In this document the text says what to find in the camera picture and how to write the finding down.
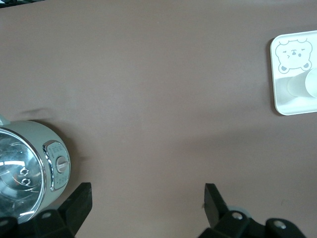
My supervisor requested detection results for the brown table mat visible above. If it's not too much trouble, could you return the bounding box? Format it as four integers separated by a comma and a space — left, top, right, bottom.
0, 0, 317, 238

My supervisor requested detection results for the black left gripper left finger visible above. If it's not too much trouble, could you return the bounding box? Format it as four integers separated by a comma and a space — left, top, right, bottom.
0, 182, 93, 238

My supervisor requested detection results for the glass pot lid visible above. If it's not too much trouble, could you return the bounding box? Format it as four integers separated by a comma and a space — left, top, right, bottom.
0, 126, 47, 214

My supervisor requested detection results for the black cable bundle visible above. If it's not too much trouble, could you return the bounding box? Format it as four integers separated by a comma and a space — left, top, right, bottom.
0, 0, 50, 7

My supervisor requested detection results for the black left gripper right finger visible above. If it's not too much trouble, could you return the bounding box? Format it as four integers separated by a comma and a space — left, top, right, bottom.
198, 182, 308, 238

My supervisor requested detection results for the cream tray with bear print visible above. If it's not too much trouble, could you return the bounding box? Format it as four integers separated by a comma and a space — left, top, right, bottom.
268, 29, 317, 116

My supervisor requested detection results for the green electric cooking pot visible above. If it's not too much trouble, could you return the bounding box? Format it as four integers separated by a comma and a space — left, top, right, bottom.
0, 114, 71, 223

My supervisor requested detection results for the white plastic cup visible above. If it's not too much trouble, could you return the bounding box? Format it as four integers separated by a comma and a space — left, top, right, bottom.
287, 66, 317, 99

